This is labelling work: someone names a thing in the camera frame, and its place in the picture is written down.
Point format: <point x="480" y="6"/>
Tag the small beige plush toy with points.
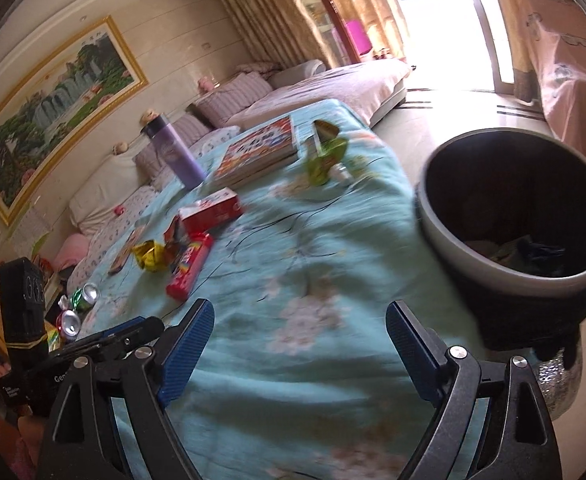
<point x="121" y="148"/>

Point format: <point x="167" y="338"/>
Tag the beige teddy bear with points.
<point x="149" y="117"/>

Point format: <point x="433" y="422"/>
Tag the black white-rimmed trash bin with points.
<point x="433" y="210"/>

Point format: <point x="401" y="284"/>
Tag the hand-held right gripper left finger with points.
<point x="185" y="355"/>

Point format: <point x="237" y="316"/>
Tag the green carton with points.
<point x="325" y="155"/>

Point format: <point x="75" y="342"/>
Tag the orange picture book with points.
<point x="258" y="152"/>

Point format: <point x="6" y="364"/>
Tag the cloth-covered sofa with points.
<point x="323" y="90"/>

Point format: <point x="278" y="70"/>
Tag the purple insulated bottle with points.
<point x="178" y="155"/>

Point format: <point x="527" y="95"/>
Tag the pink plush toy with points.
<point x="205" y="84"/>

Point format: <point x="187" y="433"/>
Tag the crushed red can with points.
<point x="69" y="322"/>

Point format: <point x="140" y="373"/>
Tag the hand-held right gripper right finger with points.
<point x="415" y="352"/>

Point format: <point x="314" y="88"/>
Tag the teal floral tablecloth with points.
<point x="298" y="285"/>

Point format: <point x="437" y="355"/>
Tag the silver glitter stand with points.
<point x="563" y="385"/>

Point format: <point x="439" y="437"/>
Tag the sheer orange curtain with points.
<point x="378" y="5"/>

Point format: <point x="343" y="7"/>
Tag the small pink toy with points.
<point x="120" y="210"/>

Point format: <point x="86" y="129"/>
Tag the pink cushion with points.
<point x="72" y="252"/>

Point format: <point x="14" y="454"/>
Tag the magenta plastic bin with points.
<point x="357" y="39"/>

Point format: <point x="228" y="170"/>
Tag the white pillow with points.
<point x="103" y="190"/>

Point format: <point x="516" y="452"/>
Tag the red snack wrapper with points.
<point x="190" y="267"/>

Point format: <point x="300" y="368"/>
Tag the beige patterned curtain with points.
<point x="515" y="25"/>
<point x="268" y="10"/>

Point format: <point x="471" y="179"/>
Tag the framed waterfall painting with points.
<point x="58" y="120"/>

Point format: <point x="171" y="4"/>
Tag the gold foil wrapper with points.
<point x="152" y="256"/>

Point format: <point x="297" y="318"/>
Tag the crushed green can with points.
<point x="85" y="296"/>

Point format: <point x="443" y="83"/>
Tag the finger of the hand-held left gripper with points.
<point x="123" y="326"/>
<point x="151" y="332"/>

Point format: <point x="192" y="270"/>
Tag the red cardboard box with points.
<point x="213" y="210"/>

